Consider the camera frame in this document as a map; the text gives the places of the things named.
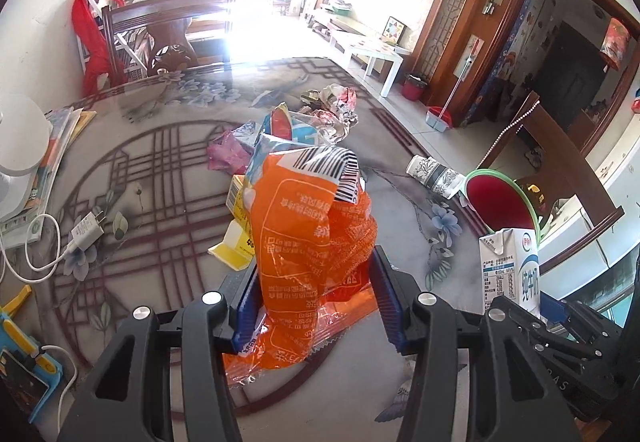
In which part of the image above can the blue printed door curtain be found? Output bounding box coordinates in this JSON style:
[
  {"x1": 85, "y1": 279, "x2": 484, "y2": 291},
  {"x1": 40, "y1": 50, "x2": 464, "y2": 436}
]
[{"x1": 460, "y1": 0, "x2": 557, "y2": 129}]

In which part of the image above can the wooden chair with bead string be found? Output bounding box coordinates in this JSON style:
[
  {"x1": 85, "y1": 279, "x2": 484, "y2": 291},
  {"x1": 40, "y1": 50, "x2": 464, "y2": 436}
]
[{"x1": 479, "y1": 91, "x2": 619, "y2": 275}]

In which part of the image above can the blue tablet case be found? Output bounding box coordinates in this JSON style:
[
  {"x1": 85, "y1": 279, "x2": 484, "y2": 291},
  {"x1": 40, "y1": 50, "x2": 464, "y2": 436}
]
[{"x1": 0, "y1": 306, "x2": 64, "y2": 424}]

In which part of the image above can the white coffee table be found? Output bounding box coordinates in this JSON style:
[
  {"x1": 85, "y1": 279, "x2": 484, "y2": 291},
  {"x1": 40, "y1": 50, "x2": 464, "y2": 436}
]
[{"x1": 327, "y1": 28, "x2": 414, "y2": 98}]

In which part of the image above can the green red waste bin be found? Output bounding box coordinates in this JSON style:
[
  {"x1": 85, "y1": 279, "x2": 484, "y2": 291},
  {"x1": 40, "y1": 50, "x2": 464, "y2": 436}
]
[{"x1": 462, "y1": 169, "x2": 544, "y2": 244}]

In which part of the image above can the red plastic bag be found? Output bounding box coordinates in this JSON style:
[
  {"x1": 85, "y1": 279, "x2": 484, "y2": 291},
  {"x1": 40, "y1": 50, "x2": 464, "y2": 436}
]
[{"x1": 71, "y1": 0, "x2": 126, "y2": 96}]

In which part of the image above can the yellow plastic item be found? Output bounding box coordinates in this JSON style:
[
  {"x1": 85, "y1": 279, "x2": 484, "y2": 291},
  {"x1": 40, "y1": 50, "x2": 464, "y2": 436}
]
[{"x1": 0, "y1": 284, "x2": 32, "y2": 319}]

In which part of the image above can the white charger cable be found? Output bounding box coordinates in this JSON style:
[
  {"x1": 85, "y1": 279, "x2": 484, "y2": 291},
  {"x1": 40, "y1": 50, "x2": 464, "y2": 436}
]
[{"x1": 0, "y1": 214, "x2": 76, "y2": 284}]

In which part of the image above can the yellow white flattened carton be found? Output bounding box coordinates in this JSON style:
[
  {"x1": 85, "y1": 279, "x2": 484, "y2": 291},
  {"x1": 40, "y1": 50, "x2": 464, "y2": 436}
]
[{"x1": 207, "y1": 219, "x2": 257, "y2": 271}]

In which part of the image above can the blue orange snack packet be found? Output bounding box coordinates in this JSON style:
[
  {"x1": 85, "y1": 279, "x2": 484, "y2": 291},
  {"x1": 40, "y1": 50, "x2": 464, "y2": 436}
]
[{"x1": 264, "y1": 103, "x2": 321, "y2": 148}]

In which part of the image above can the orange snack wrapper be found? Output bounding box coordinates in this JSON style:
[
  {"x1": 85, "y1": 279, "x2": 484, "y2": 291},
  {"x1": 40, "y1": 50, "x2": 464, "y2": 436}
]
[{"x1": 222, "y1": 147, "x2": 382, "y2": 388}]

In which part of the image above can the colourful chequered board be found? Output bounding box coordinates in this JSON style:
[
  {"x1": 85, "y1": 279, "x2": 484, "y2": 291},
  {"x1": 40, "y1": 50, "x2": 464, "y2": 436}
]
[{"x1": 382, "y1": 17, "x2": 407, "y2": 46}]

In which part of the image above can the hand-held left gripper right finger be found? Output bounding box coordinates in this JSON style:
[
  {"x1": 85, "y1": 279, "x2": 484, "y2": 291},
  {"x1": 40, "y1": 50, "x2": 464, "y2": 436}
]
[{"x1": 370, "y1": 246, "x2": 583, "y2": 442}]

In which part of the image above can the mop with red bucket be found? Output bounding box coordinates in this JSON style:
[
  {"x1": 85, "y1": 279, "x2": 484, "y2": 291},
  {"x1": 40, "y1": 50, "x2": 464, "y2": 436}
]
[{"x1": 442, "y1": 56, "x2": 474, "y2": 115}]

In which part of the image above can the silver wrapper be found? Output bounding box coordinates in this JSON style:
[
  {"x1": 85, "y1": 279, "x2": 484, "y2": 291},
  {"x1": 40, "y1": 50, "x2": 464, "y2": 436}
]
[{"x1": 299, "y1": 106, "x2": 362, "y2": 146}]

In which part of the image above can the white round appliance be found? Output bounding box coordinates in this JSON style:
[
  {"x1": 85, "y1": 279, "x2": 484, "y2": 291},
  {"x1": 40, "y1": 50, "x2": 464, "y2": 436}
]
[{"x1": 0, "y1": 94, "x2": 54, "y2": 219}]

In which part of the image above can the white tablet cable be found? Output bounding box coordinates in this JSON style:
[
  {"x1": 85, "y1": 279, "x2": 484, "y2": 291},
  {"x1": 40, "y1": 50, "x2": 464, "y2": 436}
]
[{"x1": 41, "y1": 346, "x2": 79, "y2": 425}]

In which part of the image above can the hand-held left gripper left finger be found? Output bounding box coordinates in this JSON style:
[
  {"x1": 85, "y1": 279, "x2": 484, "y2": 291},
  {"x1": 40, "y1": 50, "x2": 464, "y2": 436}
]
[{"x1": 56, "y1": 267, "x2": 262, "y2": 442}]

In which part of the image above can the brown wooden chair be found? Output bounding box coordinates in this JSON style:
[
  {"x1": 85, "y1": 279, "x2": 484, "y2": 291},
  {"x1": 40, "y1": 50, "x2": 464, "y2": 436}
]
[{"x1": 101, "y1": 0, "x2": 237, "y2": 84}]

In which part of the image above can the white charger plug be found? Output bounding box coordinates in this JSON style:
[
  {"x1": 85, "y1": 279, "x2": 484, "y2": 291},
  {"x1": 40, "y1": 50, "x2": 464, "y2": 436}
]
[{"x1": 70, "y1": 210, "x2": 107, "y2": 254}]

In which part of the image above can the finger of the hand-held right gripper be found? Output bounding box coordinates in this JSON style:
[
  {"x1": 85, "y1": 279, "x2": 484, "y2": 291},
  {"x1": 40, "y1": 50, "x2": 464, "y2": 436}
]
[
  {"x1": 500, "y1": 296, "x2": 558, "y2": 363},
  {"x1": 560, "y1": 299, "x2": 620, "y2": 355}
]

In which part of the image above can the white blue milk carton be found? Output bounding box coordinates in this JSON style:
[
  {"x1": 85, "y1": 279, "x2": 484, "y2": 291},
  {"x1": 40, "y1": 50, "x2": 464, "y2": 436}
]
[{"x1": 479, "y1": 227, "x2": 542, "y2": 320}]

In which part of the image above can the yellow toy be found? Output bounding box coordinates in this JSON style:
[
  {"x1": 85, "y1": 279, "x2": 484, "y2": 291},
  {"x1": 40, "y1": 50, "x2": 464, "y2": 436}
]
[{"x1": 517, "y1": 179, "x2": 549, "y2": 214}]

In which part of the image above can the small red floor bin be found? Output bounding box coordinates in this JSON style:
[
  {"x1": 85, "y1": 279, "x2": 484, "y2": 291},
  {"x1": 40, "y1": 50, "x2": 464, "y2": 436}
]
[{"x1": 402, "y1": 73, "x2": 430, "y2": 102}]

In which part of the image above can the stack of books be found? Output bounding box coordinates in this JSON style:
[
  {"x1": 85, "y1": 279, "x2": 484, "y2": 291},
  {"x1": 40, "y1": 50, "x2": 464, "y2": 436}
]
[{"x1": 0, "y1": 107, "x2": 97, "y2": 243}]

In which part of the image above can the yellow box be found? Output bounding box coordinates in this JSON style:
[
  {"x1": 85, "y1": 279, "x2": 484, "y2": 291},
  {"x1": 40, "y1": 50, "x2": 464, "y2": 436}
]
[{"x1": 226, "y1": 174, "x2": 257, "y2": 223}]

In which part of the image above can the red lantern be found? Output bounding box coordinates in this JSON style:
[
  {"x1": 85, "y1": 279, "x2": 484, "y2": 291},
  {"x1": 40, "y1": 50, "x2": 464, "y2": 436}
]
[{"x1": 600, "y1": 18, "x2": 630, "y2": 71}]

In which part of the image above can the pink plastic wrapper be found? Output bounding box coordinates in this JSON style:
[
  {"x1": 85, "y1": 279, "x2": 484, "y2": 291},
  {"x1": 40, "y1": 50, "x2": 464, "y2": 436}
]
[{"x1": 207, "y1": 129, "x2": 252, "y2": 174}]

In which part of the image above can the white patterned paper cup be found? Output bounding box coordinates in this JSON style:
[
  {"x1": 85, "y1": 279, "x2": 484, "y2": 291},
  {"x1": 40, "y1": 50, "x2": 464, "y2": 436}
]
[
  {"x1": 406, "y1": 154, "x2": 441, "y2": 190},
  {"x1": 431, "y1": 163, "x2": 469, "y2": 201}
]

